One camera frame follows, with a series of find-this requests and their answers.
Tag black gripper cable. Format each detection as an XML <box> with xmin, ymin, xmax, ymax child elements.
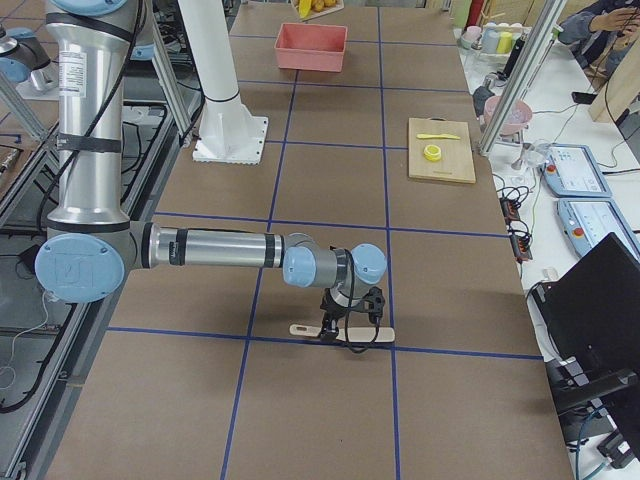
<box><xmin>327</xmin><ymin>247</ymin><xmax>381</xmax><ymax>355</ymax></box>

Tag person in dark jacket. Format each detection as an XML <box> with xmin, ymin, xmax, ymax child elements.
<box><xmin>558</xmin><ymin>0</ymin><xmax>639</xmax><ymax>77</ymax></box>

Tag aluminium frame post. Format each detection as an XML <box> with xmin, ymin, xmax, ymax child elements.
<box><xmin>478</xmin><ymin>0</ymin><xmax>567</xmax><ymax>157</ymax></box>

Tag pink bowl with ice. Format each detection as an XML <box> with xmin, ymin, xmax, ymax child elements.
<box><xmin>482</xmin><ymin>94</ymin><xmax>533</xmax><ymax>144</ymax></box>

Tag black laptop monitor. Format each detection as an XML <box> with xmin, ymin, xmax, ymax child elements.
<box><xmin>530</xmin><ymin>233</ymin><xmax>639</xmax><ymax>421</ymax></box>

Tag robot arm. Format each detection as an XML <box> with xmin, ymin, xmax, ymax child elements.
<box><xmin>35</xmin><ymin>1</ymin><xmax>395</xmax><ymax>353</ymax></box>

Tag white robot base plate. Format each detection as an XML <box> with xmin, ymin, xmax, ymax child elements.
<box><xmin>192</xmin><ymin>112</ymin><xmax>269</xmax><ymax>165</ymax></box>

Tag pink plastic bin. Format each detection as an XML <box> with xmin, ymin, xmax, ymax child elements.
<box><xmin>275</xmin><ymin>23</ymin><xmax>348</xmax><ymax>73</ymax></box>

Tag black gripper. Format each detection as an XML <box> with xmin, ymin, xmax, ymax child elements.
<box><xmin>320</xmin><ymin>287</ymin><xmax>385</xmax><ymax>331</ymax></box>

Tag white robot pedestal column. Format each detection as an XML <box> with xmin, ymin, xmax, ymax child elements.
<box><xmin>179</xmin><ymin>0</ymin><xmax>239</xmax><ymax>120</ymax></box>

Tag brown toy potato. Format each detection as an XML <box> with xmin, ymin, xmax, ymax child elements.
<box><xmin>311</xmin><ymin>0</ymin><xmax>337</xmax><ymax>13</ymax></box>

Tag wooden cutting board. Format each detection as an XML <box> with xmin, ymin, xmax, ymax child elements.
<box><xmin>408</xmin><ymin>118</ymin><xmax>476</xmax><ymax>184</ymax></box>

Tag yellow plastic knife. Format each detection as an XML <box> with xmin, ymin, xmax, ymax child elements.
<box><xmin>416</xmin><ymin>133</ymin><xmax>461</xmax><ymax>140</ymax></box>

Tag yellow lemon slices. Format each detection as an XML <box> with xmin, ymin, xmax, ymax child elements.
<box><xmin>423</xmin><ymin>144</ymin><xmax>442</xmax><ymax>162</ymax></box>

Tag yellow toy corn cob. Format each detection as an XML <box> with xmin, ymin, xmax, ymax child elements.
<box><xmin>297</xmin><ymin>0</ymin><xmax>312</xmax><ymax>19</ymax></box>

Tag beige plastic dustpan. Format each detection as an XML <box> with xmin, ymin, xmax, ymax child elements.
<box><xmin>291</xmin><ymin>0</ymin><xmax>344</xmax><ymax>21</ymax></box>

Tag lower teach pendant tablet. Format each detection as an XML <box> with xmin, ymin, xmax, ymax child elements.
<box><xmin>556</xmin><ymin>198</ymin><xmax>639</xmax><ymax>259</ymax></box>

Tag upper teach pendant tablet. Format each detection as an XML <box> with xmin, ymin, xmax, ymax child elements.
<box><xmin>540</xmin><ymin>143</ymin><xmax>612</xmax><ymax>198</ymax></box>

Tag teach pendant tablet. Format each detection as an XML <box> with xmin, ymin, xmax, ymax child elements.
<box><xmin>540</xmin><ymin>143</ymin><xmax>612</xmax><ymax>198</ymax></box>
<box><xmin>556</xmin><ymin>198</ymin><xmax>639</xmax><ymax>259</ymax></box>

